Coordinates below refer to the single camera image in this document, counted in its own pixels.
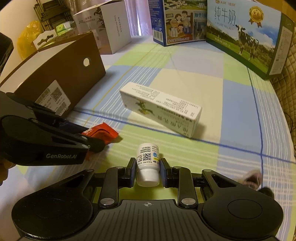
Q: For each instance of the green white milk box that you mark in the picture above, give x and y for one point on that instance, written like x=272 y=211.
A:
x=256 y=35

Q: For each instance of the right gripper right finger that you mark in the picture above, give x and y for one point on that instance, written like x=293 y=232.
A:
x=180 y=178

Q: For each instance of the white humidifier box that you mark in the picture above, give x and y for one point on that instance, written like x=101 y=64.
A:
x=109 y=24

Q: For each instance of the checkered bed sheet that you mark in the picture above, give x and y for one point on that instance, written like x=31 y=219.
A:
x=242 y=126

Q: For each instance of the cardboard box with tissues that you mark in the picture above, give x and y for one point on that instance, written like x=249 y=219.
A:
x=63 y=31

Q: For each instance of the long white ointment box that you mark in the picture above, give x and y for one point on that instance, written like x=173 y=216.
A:
x=172 y=112

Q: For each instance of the small white pill bottle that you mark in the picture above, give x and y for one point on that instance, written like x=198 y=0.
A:
x=148 y=165

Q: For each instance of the pink lace curtain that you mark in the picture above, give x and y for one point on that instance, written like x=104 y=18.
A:
x=138 y=17

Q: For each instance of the black folding ladder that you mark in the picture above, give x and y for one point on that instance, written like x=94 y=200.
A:
x=52 y=13

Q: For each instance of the blue milk carton box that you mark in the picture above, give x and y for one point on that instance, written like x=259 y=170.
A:
x=176 y=22

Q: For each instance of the red snack packet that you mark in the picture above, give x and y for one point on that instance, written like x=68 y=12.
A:
x=102 y=131

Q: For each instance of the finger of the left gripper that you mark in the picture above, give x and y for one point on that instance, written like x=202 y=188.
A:
x=68 y=126
x=95 y=145

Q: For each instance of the yellow plastic bag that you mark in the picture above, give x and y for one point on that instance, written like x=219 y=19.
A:
x=25 y=45

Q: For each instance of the left hand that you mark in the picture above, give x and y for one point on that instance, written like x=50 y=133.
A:
x=5 y=166

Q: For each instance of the brown cardboard storage box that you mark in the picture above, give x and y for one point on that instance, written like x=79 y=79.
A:
x=58 y=75

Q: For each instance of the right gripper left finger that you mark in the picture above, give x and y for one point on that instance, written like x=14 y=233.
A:
x=115 y=179

